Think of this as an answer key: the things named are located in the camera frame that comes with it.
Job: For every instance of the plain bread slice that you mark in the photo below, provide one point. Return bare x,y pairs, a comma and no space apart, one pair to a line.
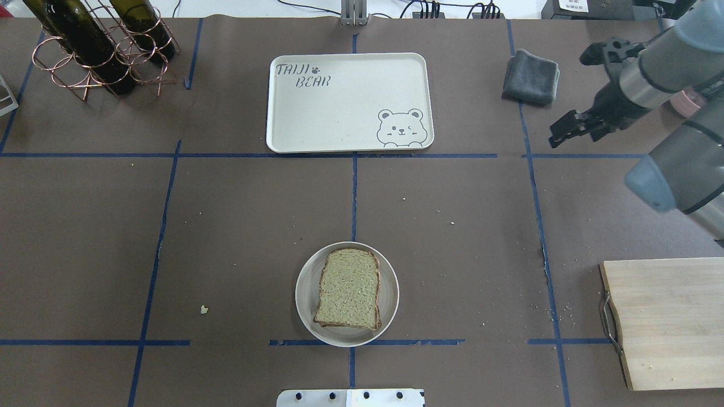
348,290

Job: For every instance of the copper wire bottle rack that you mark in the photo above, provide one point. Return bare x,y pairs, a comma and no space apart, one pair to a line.
60,63

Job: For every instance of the front green wine bottle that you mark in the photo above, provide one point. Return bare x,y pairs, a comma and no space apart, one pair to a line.
79,32

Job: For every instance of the white wire cup rack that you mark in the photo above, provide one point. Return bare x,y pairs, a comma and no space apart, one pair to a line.
8,98

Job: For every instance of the green wine bottle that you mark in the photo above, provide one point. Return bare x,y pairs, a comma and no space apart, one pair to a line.
79,32
150,35

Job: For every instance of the middle green wine bottle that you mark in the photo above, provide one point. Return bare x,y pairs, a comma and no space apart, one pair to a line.
150,35

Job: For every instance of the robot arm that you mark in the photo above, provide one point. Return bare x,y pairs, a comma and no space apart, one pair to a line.
681,66

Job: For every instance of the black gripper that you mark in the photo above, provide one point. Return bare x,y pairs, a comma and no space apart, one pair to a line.
611,102

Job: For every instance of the cream bear tray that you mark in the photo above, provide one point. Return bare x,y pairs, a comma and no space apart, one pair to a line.
348,102

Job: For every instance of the folded grey cloth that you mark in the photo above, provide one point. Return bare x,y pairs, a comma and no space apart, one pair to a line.
531,78

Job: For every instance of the aluminium frame post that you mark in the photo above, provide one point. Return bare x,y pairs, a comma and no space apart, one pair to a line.
354,12

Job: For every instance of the pink bowl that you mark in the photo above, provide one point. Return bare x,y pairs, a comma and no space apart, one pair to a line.
688,102

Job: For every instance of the black box device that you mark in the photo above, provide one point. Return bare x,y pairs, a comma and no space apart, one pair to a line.
587,10

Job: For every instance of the white round plate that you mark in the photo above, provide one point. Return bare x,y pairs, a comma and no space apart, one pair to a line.
307,296

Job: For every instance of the wooden cutting board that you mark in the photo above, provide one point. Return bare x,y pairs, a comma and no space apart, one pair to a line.
668,318

